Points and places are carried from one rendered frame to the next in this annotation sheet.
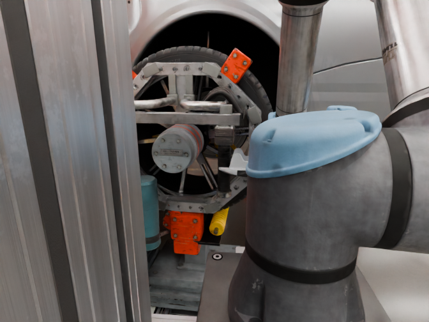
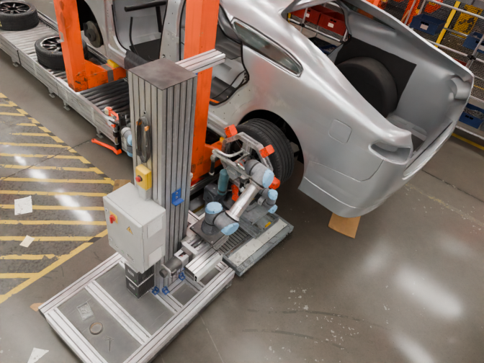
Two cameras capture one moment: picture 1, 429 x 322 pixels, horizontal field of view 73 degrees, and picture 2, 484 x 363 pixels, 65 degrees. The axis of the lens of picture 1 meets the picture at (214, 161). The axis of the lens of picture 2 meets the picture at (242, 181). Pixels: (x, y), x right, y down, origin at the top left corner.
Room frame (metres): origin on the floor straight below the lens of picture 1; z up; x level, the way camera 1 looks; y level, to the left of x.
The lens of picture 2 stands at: (-1.30, -1.05, 2.97)
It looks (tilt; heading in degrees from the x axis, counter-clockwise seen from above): 42 degrees down; 26
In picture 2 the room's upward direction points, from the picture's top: 11 degrees clockwise
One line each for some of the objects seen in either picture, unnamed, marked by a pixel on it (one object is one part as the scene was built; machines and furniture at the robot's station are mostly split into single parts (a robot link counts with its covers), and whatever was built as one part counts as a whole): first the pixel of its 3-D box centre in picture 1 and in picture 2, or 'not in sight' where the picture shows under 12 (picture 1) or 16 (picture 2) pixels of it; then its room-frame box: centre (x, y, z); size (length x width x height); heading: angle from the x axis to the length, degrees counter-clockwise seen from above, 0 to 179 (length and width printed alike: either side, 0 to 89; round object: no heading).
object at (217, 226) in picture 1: (220, 214); not in sight; (1.11, -0.03, 0.51); 0.29 x 0.06 x 0.06; 172
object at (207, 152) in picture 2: not in sight; (217, 147); (1.21, 0.54, 0.69); 0.52 x 0.17 x 0.35; 172
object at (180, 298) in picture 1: (209, 276); (249, 213); (1.19, 0.03, 0.13); 0.50 x 0.36 x 0.10; 82
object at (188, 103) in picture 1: (205, 92); (247, 159); (0.89, 0.03, 1.03); 0.19 x 0.18 x 0.11; 172
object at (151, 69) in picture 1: (184, 140); (245, 163); (1.03, 0.11, 0.85); 0.54 x 0.07 x 0.54; 82
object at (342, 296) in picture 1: (295, 274); (211, 222); (0.28, -0.09, 0.87); 0.15 x 0.15 x 0.10
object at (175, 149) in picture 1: (179, 145); (240, 167); (0.96, 0.12, 0.85); 0.21 x 0.14 x 0.14; 172
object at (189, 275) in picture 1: (196, 242); (248, 197); (1.20, 0.08, 0.32); 0.40 x 0.30 x 0.28; 82
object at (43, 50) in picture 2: not in sight; (62, 52); (1.75, 3.58, 0.39); 0.66 x 0.66 x 0.24
